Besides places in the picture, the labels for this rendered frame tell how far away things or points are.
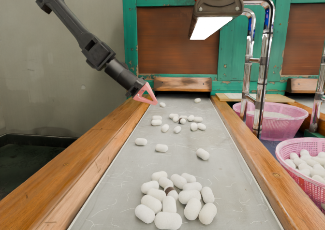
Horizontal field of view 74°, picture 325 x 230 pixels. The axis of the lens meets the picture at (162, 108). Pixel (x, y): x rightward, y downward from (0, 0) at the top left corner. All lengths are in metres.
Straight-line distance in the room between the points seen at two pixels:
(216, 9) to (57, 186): 0.39
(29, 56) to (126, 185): 2.26
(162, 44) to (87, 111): 1.36
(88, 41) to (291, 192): 0.67
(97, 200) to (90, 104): 1.93
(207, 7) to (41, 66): 2.23
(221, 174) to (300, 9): 1.00
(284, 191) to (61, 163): 0.41
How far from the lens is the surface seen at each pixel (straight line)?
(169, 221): 0.33
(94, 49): 0.75
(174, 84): 1.13
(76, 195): 0.41
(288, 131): 0.89
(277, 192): 0.41
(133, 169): 0.48
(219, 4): 0.40
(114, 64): 0.73
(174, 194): 0.38
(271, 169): 0.48
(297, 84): 1.26
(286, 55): 1.29
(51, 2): 0.98
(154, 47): 1.19
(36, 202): 0.40
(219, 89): 1.20
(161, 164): 0.50
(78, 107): 2.37
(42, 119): 2.64
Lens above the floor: 0.98
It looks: 14 degrees down
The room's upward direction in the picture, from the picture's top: straight up
